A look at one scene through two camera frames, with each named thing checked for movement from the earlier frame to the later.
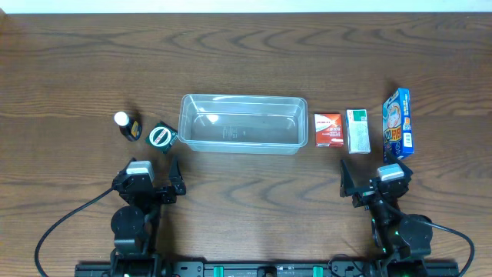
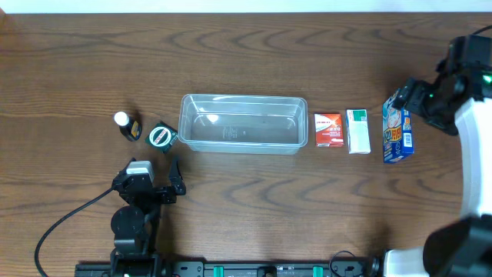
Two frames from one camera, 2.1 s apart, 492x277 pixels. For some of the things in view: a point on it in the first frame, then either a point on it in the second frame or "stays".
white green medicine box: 357,129 stays
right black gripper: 367,193 → 406,95
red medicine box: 329,130 stays
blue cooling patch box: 397,124 stays
